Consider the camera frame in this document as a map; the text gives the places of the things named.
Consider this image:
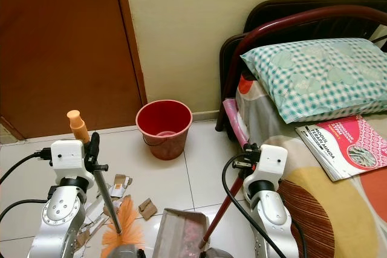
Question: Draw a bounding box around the orange broom with silver shaft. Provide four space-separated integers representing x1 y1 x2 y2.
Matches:
67 109 146 258

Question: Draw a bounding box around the grey dustpan with red handle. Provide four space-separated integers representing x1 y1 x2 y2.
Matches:
151 189 240 258

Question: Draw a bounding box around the brown and white cardboard scrap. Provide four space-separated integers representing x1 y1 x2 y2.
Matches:
112 174 133 199

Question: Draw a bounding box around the patterned grey orange bed sheet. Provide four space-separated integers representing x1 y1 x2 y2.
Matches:
235 71 387 258

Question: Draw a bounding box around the pink mattress edge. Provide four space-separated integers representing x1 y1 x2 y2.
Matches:
222 97 250 150

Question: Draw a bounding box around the small brown cardboard scrap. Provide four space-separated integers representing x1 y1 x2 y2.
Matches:
137 197 158 220

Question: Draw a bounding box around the red plastic bucket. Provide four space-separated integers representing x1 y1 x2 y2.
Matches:
135 99 193 161

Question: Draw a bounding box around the red and white book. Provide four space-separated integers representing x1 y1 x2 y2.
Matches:
294 114 387 182

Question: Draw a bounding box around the brown wooden door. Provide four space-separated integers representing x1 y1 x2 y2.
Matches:
0 0 143 139

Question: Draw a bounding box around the green checkered pillow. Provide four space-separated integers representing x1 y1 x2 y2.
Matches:
240 37 387 125

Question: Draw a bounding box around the dark brown wooden headboard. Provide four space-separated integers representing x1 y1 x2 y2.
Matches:
215 0 387 132

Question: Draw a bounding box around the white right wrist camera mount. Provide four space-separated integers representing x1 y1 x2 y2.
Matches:
249 144 288 193

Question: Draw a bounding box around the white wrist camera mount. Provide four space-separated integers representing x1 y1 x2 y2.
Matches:
249 144 288 193
50 139 87 187

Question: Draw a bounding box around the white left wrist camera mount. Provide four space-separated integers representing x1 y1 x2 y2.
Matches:
50 139 87 187

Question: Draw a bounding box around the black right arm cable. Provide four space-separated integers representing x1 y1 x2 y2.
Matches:
221 152 286 258

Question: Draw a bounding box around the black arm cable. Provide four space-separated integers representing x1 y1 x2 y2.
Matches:
0 147 54 222
221 152 286 258

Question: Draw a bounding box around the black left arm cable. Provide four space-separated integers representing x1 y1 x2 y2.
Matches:
0 147 54 222

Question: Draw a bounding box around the brown wooden door frame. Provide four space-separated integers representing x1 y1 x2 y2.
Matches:
112 0 149 109

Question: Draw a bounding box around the maroon metal bed rail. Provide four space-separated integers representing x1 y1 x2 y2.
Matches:
219 4 387 132

